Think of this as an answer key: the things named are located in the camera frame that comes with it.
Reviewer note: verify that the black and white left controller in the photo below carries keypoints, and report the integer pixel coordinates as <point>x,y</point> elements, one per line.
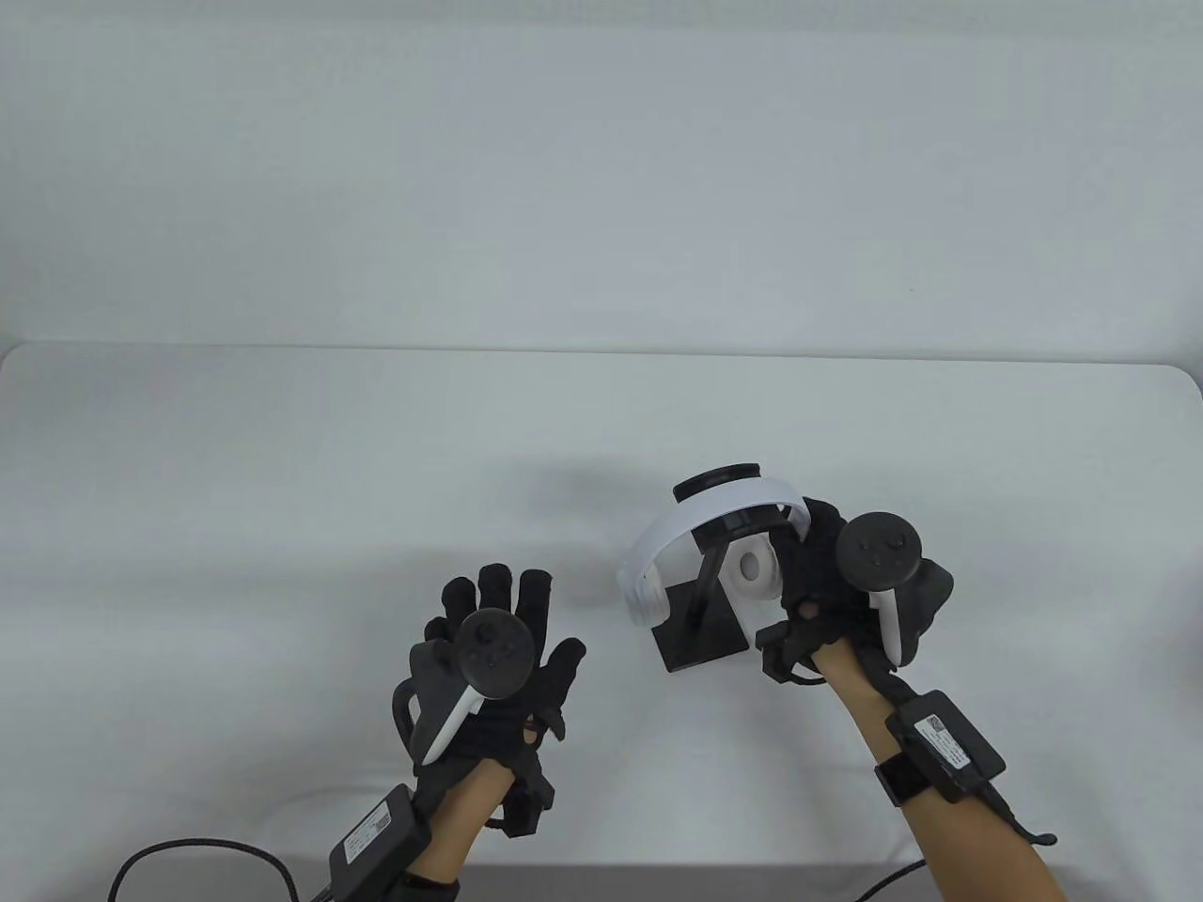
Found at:
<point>491,648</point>

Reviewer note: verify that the person's right forearm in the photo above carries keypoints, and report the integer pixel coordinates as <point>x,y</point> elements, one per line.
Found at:
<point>968,846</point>

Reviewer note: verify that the person's left forearm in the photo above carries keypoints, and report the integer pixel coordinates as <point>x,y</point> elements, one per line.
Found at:
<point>465,808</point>

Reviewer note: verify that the black and white right controller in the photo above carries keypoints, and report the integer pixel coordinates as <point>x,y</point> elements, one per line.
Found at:
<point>879,550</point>

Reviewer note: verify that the black and white controller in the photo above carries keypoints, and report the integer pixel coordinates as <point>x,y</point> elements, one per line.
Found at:
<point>879,550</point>
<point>491,648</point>

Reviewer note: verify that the black headphone stand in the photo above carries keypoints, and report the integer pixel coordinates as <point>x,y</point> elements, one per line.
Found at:
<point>705,645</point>

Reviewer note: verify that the white over-ear headphones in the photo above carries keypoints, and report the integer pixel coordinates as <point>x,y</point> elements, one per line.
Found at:
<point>733,493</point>

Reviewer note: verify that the person's left hand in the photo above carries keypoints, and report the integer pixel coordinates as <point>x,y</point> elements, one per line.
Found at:
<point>496,587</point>

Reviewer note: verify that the person's right hand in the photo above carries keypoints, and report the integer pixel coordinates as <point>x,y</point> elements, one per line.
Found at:
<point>813,573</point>

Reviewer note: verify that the black wrist sensor box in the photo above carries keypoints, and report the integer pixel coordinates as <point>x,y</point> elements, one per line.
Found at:
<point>376,832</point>
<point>945,742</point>

